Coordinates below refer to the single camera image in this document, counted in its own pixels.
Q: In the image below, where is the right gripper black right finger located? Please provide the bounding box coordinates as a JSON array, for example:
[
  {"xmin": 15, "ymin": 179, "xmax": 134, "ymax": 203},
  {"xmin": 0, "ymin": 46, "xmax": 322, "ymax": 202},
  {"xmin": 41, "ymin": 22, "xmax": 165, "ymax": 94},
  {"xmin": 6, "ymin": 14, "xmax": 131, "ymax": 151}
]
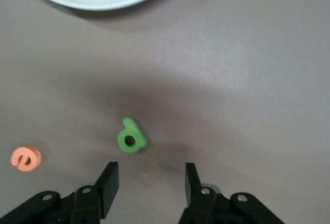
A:
[{"xmin": 177, "ymin": 162, "xmax": 284, "ymax": 224}]

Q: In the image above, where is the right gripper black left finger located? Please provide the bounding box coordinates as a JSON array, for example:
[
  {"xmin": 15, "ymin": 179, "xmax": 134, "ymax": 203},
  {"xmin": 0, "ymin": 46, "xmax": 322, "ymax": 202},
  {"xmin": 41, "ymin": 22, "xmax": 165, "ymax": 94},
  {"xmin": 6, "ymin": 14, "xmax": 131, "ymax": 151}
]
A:
[{"xmin": 0, "ymin": 161, "xmax": 120, "ymax": 224}]

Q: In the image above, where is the green foam letter p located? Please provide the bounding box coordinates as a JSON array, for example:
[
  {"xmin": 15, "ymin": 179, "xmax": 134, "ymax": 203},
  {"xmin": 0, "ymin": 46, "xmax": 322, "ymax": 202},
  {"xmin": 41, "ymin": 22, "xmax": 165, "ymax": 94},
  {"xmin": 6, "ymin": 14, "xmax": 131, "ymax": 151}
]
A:
[{"xmin": 117, "ymin": 117, "xmax": 148, "ymax": 154}]

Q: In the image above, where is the orange foam letter e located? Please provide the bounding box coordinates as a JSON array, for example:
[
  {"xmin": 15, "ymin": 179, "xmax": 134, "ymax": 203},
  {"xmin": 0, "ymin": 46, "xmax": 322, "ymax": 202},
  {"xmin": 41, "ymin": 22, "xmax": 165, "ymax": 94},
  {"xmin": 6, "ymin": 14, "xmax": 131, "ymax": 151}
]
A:
[{"xmin": 10, "ymin": 145, "xmax": 42, "ymax": 172}]

